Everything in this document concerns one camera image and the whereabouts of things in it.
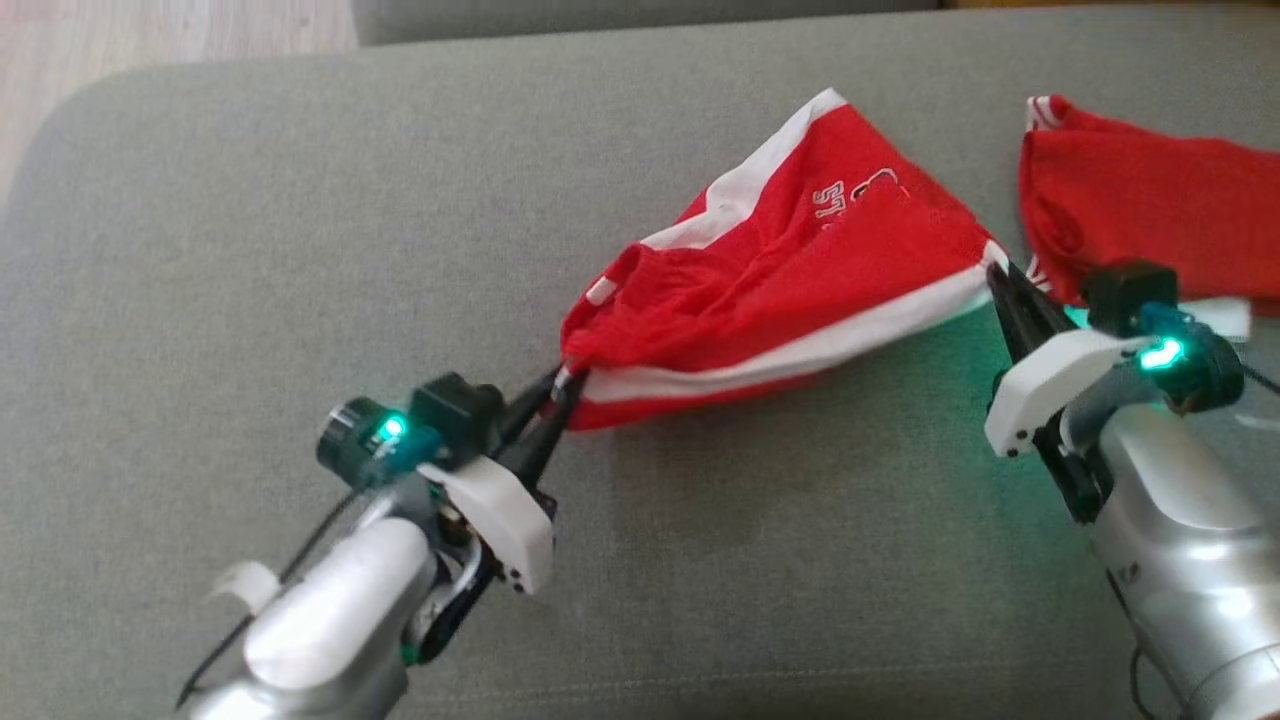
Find white cable label tag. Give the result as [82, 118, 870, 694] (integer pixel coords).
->
[205, 560, 283, 616]

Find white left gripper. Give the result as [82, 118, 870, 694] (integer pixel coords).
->
[418, 365, 581, 596]

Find grey sofa back cushion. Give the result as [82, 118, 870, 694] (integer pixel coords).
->
[350, 0, 946, 46]

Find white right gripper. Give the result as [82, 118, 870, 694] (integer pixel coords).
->
[985, 262, 1151, 456]

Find yellow grey sofa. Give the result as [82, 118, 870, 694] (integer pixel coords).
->
[0, 5, 1280, 720]

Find red white-striped shorts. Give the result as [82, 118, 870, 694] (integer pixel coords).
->
[560, 88, 1011, 433]

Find red white basketball jersey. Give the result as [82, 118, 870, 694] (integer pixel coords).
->
[1018, 95, 1280, 341]

